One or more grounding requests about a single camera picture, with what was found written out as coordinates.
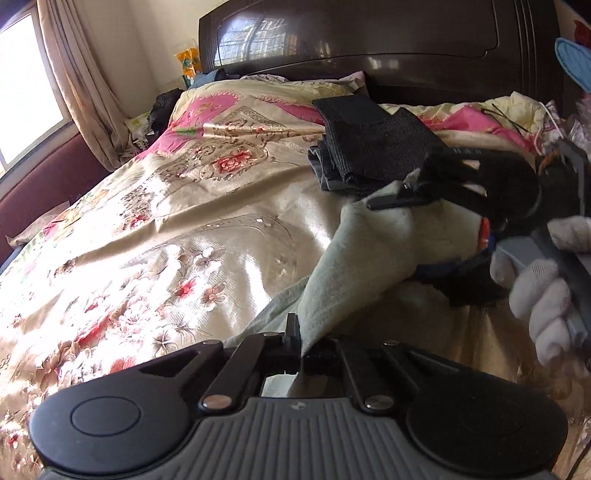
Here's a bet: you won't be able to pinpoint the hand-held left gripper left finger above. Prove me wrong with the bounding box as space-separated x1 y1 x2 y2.
139 314 302 412

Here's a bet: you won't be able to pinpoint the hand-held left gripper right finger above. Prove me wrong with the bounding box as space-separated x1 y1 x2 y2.
302 338 463 414

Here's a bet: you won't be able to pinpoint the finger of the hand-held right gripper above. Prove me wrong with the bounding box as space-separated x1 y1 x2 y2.
367 149 496 213
414 250 509 308

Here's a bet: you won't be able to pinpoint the green pants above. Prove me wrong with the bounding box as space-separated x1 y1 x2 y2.
249 180 495 398

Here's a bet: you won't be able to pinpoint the person's right hand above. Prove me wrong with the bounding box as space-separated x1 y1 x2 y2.
489 215 591 366

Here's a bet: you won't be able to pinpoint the folded dark clothes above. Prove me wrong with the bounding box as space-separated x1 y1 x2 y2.
307 96 446 193

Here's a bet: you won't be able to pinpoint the pink floral pillow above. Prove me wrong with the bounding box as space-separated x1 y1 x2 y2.
154 71 370 154
383 91 562 156

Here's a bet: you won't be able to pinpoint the blue oval object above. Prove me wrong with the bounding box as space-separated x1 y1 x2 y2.
554 37 591 94

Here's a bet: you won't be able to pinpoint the dark wooden headboard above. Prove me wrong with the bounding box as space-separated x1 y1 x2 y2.
198 0 567 121

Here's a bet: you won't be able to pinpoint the floral bedspread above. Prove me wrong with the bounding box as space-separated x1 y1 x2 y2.
0 71 591 480

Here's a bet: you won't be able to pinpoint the blue cloth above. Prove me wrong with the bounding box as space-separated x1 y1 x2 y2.
191 69 227 89

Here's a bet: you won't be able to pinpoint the white green cloth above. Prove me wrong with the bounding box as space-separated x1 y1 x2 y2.
124 113 158 154

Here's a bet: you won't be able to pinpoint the yellow packet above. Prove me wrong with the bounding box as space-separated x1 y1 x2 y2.
174 46 203 88

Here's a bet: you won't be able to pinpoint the black garment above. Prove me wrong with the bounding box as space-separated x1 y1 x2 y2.
148 89 185 137

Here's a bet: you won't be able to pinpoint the maroon padded bench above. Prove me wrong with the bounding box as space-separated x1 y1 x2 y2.
0 129 110 265

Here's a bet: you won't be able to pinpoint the beige curtain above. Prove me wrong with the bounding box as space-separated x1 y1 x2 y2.
37 0 136 172

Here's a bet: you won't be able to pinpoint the window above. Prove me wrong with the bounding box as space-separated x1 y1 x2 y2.
0 11 75 174

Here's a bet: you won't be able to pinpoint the black cable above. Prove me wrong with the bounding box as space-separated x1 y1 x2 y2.
482 102 533 136

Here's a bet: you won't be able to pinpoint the white cable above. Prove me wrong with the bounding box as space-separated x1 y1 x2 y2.
531 98 567 156

